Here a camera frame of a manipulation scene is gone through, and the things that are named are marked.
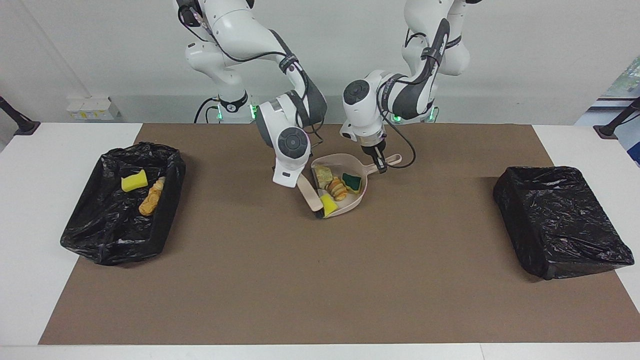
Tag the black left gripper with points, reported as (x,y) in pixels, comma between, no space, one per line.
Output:
(372,146)

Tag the green and yellow sponge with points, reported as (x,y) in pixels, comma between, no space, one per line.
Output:
(352,182)

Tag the beige plastic dustpan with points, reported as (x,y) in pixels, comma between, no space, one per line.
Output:
(357,200)

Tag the orange striped croissant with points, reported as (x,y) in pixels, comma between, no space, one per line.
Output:
(338,189)

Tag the pale flaky bread piece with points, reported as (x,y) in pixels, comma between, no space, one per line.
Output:
(159,185)
(323,175)

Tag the yellow sponge wedge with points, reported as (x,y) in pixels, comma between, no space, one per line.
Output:
(328,205)

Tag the beige hand brush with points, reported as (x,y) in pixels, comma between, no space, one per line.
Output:
(310,192)

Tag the brown bread roll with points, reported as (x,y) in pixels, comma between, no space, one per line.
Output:
(148,204)

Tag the notched yellow sponge piece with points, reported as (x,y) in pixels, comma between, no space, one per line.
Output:
(134,181)

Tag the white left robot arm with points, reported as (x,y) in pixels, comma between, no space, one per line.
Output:
(360,100)

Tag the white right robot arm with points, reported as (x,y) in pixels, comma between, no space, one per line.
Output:
(290,142)

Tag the black bag lined bin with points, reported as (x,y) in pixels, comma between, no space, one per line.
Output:
(560,220)
(100,235)

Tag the brown paper table mat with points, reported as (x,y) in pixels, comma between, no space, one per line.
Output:
(320,290)

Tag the black angled stand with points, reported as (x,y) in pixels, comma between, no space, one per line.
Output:
(17,122)
(612,127)

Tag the white wall power box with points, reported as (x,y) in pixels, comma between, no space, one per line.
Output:
(92,108)

